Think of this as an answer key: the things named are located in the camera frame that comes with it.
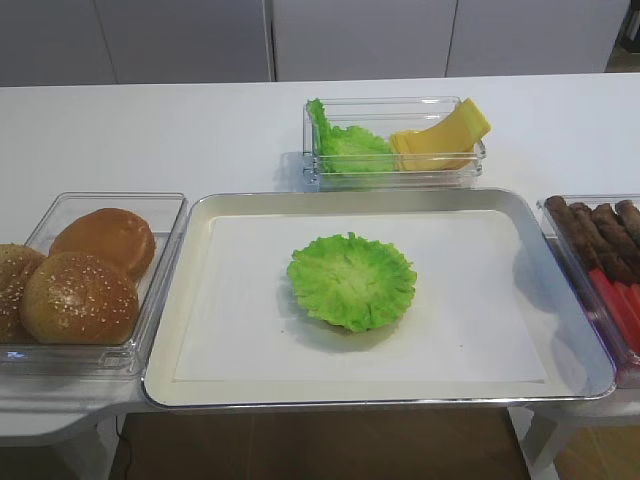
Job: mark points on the green lettuce leaf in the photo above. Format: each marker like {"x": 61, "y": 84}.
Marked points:
{"x": 347, "y": 150}
{"x": 351, "y": 282}

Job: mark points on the clear lettuce cheese container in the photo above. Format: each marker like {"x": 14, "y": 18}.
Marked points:
{"x": 384, "y": 117}

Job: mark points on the flat yellow cheese slices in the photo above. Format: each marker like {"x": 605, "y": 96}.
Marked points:
{"x": 423, "y": 160}

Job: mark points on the upright yellow cheese slice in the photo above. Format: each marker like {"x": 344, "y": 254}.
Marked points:
{"x": 458, "y": 132}

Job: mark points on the bottom bun half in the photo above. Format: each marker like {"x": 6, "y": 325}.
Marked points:
{"x": 340, "y": 327}

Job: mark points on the silver metal tray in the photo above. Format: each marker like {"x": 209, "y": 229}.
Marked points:
{"x": 493, "y": 320}

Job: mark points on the plain brown bun top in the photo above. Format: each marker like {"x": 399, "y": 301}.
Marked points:
{"x": 119, "y": 237}

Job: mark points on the brown meat patty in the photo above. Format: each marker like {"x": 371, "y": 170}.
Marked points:
{"x": 570, "y": 228}
{"x": 617, "y": 236}
{"x": 608, "y": 259}
{"x": 630, "y": 218}

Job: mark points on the clear bun container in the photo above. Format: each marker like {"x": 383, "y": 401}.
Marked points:
{"x": 165, "y": 213}

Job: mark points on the front sesame bun top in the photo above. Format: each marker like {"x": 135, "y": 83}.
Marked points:
{"x": 77, "y": 298}

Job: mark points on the sesame bun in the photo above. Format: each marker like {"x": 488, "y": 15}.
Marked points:
{"x": 77, "y": 298}
{"x": 18, "y": 263}

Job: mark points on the clear meat container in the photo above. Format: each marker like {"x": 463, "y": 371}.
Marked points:
{"x": 626, "y": 362}

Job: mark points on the left sesame bun top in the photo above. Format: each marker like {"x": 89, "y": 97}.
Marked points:
{"x": 18, "y": 263}

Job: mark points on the red tomato slices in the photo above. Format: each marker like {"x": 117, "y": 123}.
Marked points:
{"x": 616, "y": 303}

